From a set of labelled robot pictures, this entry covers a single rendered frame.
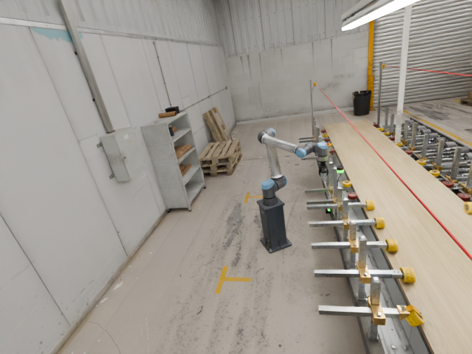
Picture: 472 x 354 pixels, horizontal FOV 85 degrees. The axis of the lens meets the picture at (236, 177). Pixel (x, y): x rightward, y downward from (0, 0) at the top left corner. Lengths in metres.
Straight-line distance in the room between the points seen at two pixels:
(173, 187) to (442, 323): 3.72
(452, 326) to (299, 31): 9.18
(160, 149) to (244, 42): 6.60
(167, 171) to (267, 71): 6.55
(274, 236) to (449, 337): 2.04
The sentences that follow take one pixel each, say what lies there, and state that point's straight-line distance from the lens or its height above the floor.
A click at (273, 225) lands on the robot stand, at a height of 0.36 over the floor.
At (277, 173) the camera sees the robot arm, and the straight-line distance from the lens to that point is 3.05.
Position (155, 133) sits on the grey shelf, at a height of 1.41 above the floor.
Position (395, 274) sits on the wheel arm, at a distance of 1.76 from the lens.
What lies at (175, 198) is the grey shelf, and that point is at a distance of 4.52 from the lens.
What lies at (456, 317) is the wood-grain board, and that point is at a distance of 1.73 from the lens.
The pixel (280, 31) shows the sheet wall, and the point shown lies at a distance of 9.93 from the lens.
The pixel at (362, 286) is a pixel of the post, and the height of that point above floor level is 0.82.
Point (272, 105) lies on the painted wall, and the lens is 10.06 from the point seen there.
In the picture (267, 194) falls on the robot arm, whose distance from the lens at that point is 2.98.
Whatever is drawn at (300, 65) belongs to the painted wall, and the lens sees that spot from 9.91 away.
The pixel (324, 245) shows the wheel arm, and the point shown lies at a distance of 1.88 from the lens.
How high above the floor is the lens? 2.16
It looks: 23 degrees down
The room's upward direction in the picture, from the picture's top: 11 degrees counter-clockwise
